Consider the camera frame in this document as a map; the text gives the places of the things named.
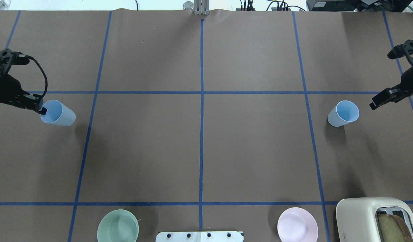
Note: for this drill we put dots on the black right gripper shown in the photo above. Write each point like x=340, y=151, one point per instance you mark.
x=412, y=79

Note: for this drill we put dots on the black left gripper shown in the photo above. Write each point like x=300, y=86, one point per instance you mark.
x=6, y=88

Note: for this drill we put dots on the light blue cup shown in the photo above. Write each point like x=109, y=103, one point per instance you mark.
x=58, y=114
x=343, y=113

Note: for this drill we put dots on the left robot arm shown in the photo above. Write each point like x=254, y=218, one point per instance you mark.
x=11, y=92

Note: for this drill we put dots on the cream toaster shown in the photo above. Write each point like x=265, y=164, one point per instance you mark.
x=356, y=218

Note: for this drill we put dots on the bread slice in toaster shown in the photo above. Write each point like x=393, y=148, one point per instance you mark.
x=393, y=229

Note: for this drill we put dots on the green bowl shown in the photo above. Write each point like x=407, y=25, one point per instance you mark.
x=118, y=226

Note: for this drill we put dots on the pink bowl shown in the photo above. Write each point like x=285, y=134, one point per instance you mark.
x=297, y=225

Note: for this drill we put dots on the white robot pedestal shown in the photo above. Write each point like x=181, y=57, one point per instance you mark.
x=201, y=236

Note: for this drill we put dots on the aluminium frame post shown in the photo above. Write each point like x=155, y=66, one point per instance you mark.
x=201, y=7

